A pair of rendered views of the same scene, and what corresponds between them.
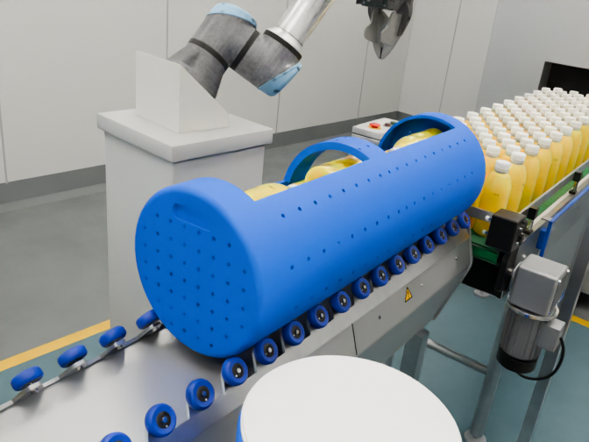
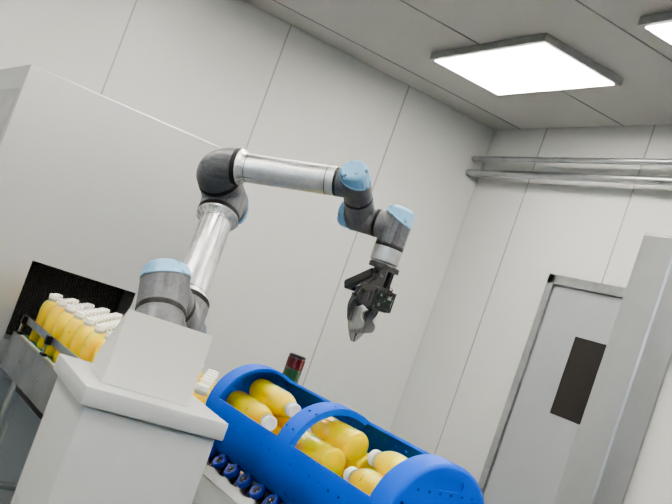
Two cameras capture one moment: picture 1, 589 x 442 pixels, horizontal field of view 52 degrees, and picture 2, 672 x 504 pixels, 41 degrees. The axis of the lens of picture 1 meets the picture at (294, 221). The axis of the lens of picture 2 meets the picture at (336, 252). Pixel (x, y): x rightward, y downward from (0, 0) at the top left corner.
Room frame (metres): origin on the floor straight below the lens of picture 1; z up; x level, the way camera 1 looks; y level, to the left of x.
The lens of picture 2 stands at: (0.47, 2.06, 1.46)
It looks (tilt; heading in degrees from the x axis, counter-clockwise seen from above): 3 degrees up; 292
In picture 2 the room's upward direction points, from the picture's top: 20 degrees clockwise
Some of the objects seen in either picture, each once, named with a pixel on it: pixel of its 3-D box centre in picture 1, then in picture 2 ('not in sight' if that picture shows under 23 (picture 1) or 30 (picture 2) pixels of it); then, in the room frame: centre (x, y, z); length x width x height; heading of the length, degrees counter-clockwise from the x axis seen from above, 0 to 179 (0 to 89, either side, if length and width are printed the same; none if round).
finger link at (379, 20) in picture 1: (372, 33); (357, 324); (1.23, -0.11, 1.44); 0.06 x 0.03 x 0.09; 145
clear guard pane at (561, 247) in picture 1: (564, 256); not in sight; (1.92, -0.95, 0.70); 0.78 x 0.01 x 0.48; 145
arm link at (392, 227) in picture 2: not in sight; (394, 227); (1.23, -0.13, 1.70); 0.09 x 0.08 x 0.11; 0
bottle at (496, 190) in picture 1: (493, 201); not in sight; (1.58, -0.54, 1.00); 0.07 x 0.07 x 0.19
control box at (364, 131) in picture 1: (379, 139); not in sight; (1.90, -0.25, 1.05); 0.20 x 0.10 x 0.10; 145
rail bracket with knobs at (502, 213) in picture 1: (503, 231); not in sight; (1.48, -0.55, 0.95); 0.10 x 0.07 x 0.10; 55
